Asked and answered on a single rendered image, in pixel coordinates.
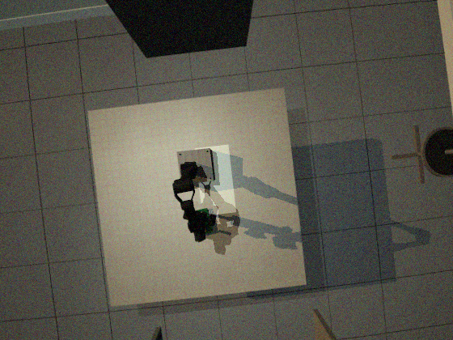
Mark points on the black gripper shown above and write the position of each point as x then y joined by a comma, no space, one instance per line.
210,220

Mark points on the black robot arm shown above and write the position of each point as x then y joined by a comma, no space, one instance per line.
196,224

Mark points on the green circuit board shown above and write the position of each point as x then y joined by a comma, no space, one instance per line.
208,227

